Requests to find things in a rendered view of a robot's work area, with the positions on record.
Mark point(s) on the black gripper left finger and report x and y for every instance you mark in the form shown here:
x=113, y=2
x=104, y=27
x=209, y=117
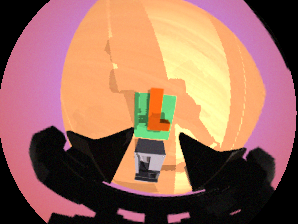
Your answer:
x=106, y=152

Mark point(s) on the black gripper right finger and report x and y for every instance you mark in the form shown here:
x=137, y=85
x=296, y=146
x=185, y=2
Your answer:
x=202, y=162

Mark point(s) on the orange block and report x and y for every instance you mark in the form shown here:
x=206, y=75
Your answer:
x=155, y=109

